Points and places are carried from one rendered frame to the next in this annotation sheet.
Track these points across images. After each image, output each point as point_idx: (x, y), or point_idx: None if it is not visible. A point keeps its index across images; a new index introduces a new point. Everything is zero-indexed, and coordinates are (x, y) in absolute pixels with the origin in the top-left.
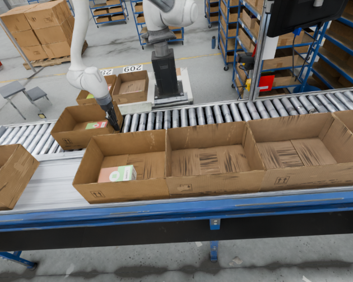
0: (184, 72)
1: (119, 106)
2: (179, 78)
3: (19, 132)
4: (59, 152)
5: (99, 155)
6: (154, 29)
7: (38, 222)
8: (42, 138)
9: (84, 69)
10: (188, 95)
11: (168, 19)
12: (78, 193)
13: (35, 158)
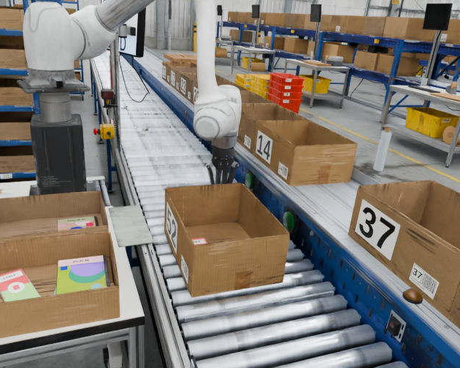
0: None
1: (117, 245)
2: (15, 189)
3: None
4: (291, 288)
5: (298, 173)
6: (73, 66)
7: None
8: (270, 347)
9: (230, 87)
10: (96, 179)
11: (110, 42)
12: (348, 190)
13: (350, 223)
